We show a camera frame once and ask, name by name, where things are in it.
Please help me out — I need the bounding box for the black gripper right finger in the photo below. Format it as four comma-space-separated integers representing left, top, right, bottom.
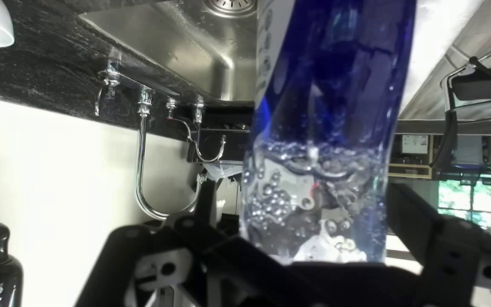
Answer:
386, 182, 491, 307

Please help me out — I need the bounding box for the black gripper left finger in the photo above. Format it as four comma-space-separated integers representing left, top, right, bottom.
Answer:
73, 179, 293, 307

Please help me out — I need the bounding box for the blue dish soap bottle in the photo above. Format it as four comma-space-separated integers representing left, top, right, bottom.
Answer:
240, 0, 417, 264

